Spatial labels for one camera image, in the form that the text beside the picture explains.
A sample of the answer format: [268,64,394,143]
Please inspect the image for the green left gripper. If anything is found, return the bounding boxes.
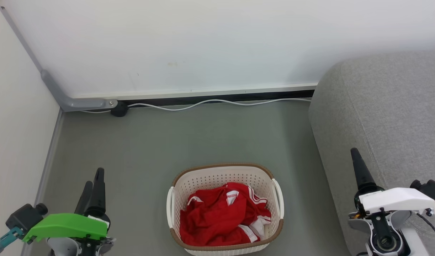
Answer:
[22,168,111,244]

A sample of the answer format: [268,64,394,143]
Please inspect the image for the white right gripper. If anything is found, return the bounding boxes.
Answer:
[350,148,435,214]

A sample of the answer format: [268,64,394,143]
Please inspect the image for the red and white garment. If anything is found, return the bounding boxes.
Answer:
[179,182,272,247]

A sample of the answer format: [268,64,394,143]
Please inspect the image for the grey fabric sofa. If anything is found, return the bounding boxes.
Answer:
[308,50,435,256]

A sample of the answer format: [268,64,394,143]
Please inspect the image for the black round foot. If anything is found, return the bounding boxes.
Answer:
[110,101,130,118]

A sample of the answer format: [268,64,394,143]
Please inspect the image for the cream perforated laundry basket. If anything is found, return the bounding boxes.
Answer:
[166,163,285,256]

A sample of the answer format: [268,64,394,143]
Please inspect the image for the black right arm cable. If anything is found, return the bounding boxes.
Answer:
[416,212,435,246]

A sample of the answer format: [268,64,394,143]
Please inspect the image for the grey metal corner bracket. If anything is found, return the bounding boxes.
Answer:
[0,0,118,112]

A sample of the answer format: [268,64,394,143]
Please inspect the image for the white power cable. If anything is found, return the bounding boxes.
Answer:
[80,97,312,114]

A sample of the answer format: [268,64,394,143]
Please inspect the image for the white wall skirting strip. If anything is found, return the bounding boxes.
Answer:
[73,82,318,101]

